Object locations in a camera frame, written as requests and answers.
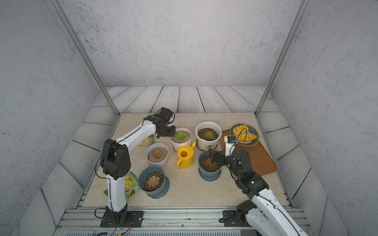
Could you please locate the blue pot red succulent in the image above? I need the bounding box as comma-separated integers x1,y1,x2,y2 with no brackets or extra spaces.
198,151,221,182

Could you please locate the white pot bright green succulent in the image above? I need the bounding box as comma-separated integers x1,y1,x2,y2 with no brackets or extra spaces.
171,128,192,152

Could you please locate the yellow watering can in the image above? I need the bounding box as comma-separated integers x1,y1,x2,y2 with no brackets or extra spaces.
177,142,196,169

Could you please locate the small white pot pink-green succulent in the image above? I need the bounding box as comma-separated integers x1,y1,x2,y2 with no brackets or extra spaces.
146,143,169,168

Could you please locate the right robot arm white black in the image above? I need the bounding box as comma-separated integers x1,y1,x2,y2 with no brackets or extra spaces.
209,148,307,236

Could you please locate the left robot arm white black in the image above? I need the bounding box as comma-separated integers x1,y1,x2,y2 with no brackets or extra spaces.
99,107,176,213

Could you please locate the large white round pot succulent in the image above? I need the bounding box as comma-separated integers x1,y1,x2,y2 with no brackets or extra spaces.
195,122,222,151

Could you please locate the brown tray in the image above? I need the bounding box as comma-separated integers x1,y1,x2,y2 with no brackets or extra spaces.
218,129,278,177

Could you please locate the green orange snack packet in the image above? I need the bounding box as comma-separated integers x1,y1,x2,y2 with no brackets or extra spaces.
138,135,155,146

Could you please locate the yellow bread roll lower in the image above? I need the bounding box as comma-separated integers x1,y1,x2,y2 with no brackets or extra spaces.
235,130,258,143

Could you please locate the yellow bread roll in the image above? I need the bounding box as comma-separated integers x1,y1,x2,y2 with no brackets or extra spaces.
233,124,249,135
235,130,258,143

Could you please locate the blue patterned plate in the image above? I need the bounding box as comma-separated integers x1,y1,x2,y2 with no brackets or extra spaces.
229,123,260,147

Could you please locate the yellow bread roll upper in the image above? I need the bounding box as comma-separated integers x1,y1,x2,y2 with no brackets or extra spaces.
233,124,249,135

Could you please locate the green yellow candy bag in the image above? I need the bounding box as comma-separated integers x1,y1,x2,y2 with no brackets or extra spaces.
103,171,140,202

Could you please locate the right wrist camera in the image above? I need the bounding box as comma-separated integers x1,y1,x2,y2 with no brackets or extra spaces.
224,136,238,157

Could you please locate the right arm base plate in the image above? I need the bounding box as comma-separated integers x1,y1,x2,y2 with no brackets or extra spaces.
219,210,250,227

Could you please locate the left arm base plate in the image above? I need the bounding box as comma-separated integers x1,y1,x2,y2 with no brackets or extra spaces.
100,210,144,228

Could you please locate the front aluminium rail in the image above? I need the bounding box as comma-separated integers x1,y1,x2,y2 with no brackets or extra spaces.
54,207,257,236

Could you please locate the left aluminium frame post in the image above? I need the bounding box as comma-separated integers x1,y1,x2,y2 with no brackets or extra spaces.
48,0,120,118

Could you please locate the aluminium frame post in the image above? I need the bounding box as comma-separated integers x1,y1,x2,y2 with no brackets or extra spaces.
48,0,120,118
255,0,311,117

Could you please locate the right aluminium frame post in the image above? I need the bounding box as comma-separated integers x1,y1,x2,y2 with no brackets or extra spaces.
255,0,311,117

